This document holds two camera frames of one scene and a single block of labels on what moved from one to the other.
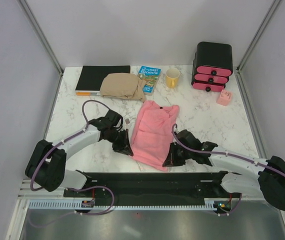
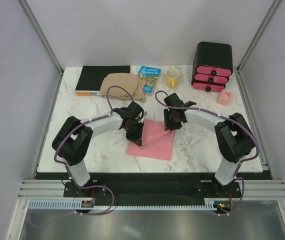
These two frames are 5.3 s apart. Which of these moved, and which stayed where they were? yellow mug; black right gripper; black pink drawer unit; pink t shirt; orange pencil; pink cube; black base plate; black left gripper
Moved: pink t shirt; black left gripper; black right gripper
Stayed: black base plate; pink cube; black pink drawer unit; yellow mug; orange pencil
